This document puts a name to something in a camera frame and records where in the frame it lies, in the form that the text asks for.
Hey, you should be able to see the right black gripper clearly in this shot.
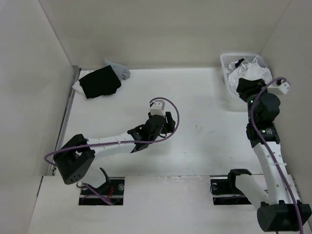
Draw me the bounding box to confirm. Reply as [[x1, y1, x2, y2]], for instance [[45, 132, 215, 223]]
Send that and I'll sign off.
[[235, 78, 273, 122]]

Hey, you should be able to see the white tank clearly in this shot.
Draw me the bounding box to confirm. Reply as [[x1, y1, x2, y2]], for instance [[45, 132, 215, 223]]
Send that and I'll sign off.
[[72, 80, 84, 95], [226, 56, 273, 96]]

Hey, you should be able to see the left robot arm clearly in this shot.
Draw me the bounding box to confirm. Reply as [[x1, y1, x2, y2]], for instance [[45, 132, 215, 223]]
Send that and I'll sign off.
[[52, 112, 180, 206]]

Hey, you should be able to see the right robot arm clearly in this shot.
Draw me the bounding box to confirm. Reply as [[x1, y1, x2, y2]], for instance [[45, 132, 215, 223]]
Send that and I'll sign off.
[[226, 77, 312, 234]]

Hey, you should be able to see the folded grey tank top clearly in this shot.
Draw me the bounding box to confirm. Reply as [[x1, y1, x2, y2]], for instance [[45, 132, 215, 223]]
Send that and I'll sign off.
[[104, 60, 131, 81]]

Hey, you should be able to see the folded black tank top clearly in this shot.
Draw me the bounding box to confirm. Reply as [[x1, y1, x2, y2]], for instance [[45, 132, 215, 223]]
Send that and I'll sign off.
[[78, 65, 121, 99]]

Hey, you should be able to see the folded white tank top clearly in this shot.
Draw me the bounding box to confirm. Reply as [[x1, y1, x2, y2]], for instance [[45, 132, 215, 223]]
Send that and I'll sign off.
[[72, 80, 84, 95]]

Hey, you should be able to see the white plastic laundry basket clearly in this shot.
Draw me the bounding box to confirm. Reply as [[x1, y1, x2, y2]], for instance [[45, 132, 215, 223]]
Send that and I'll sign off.
[[220, 53, 259, 96]]

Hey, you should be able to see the black garment in basket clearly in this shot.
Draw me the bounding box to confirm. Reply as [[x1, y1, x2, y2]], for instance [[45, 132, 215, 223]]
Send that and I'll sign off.
[[234, 58, 245, 68]]

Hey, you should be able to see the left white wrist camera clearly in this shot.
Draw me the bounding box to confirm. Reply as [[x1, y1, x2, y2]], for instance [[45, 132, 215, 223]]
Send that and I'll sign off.
[[149, 99, 165, 117]]

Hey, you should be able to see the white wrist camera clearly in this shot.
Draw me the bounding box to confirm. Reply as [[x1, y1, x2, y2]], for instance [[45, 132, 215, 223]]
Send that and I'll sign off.
[[149, 99, 165, 117], [268, 80, 291, 96]]

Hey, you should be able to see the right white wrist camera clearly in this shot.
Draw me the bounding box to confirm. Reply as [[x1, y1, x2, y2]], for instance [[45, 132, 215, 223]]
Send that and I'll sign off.
[[268, 80, 291, 96]]

